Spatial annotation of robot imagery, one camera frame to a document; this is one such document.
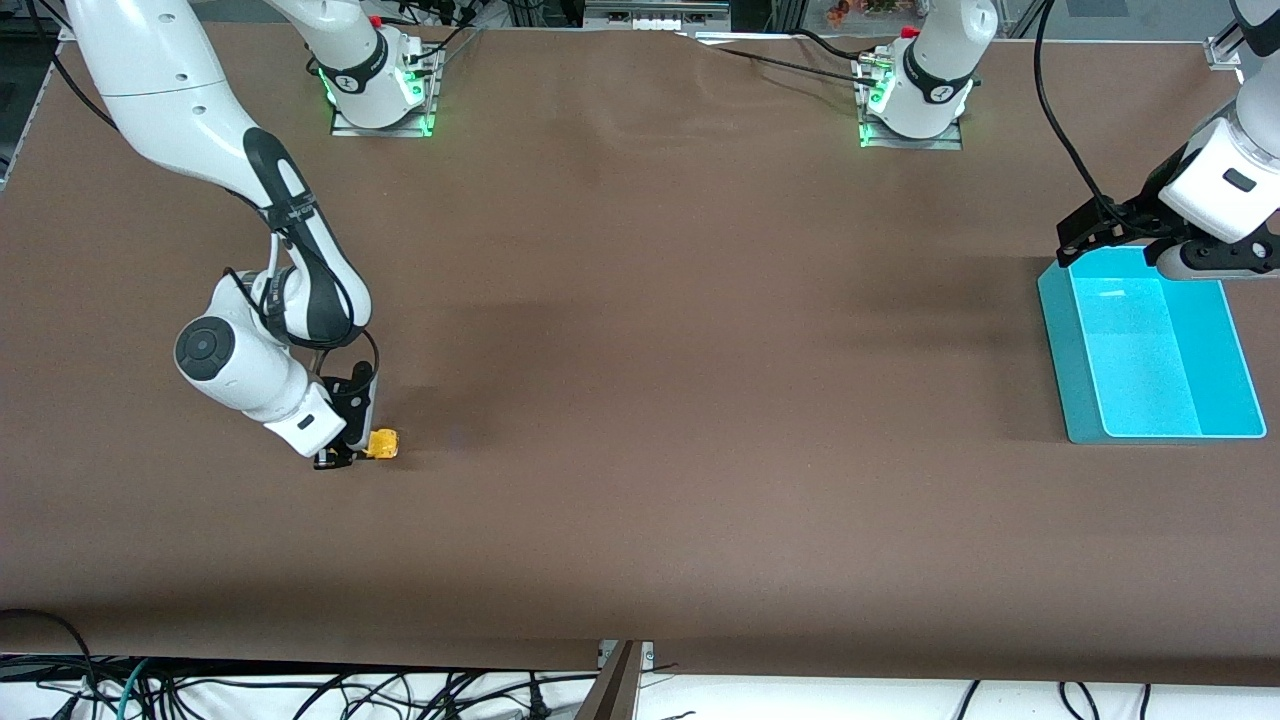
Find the silver table edge bracket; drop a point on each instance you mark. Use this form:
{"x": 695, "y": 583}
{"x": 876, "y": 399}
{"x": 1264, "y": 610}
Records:
{"x": 648, "y": 655}

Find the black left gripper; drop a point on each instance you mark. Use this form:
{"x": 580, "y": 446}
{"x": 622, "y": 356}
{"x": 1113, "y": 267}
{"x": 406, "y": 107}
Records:
{"x": 1141, "y": 213}

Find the yellow beetle toy car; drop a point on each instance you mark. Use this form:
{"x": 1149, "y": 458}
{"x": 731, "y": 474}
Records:
{"x": 384, "y": 443}

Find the cyan plastic bin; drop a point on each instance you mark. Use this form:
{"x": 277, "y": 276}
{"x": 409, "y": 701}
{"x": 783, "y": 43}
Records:
{"x": 1150, "y": 380}

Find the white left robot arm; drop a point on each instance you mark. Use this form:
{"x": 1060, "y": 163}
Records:
{"x": 935, "y": 80}

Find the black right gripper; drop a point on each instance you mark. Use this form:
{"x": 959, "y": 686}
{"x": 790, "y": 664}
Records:
{"x": 356, "y": 403}

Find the grey metal strut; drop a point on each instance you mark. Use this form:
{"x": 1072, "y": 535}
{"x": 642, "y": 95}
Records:
{"x": 612, "y": 695}

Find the white power strip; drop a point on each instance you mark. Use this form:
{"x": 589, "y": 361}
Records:
{"x": 655, "y": 20}

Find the brown table cover sheet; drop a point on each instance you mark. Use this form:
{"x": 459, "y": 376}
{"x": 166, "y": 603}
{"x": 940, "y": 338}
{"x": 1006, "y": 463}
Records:
{"x": 640, "y": 350}

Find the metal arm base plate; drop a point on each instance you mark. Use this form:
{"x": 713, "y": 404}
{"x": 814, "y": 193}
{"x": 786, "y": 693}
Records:
{"x": 950, "y": 143}
{"x": 345, "y": 127}

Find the silver corner bracket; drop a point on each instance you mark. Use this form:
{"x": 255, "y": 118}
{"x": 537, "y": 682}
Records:
{"x": 1222, "y": 52}

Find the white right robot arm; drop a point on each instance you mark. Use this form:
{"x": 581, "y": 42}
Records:
{"x": 200, "y": 110}

